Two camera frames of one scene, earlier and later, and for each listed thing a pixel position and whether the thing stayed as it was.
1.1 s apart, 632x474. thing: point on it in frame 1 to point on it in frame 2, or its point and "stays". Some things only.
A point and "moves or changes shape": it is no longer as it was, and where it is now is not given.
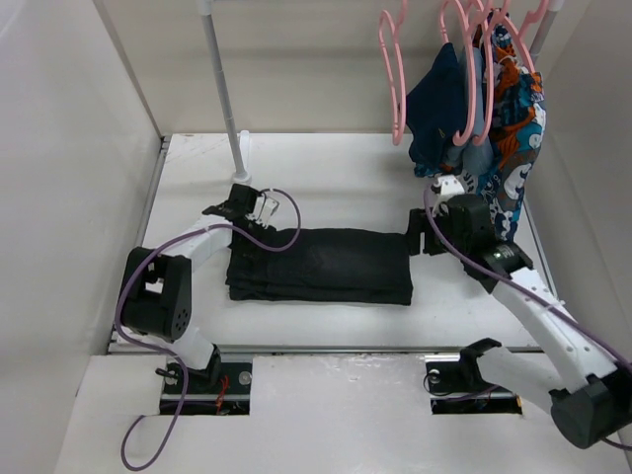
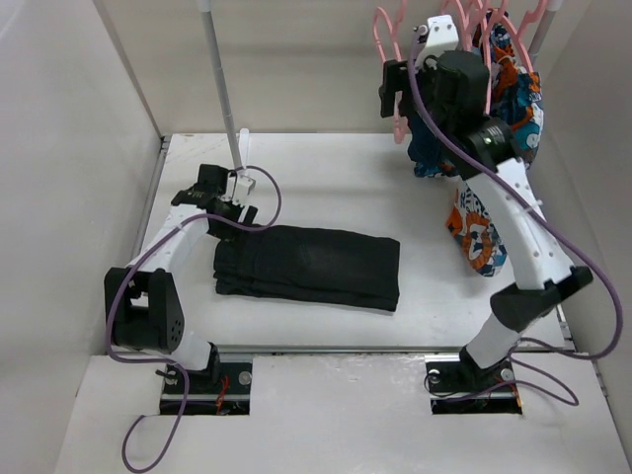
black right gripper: (417, 224) to (395, 78)
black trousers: (336, 266) moves or changes shape
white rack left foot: (244, 178) stays
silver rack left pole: (205, 8) stays
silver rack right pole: (553, 7) stays
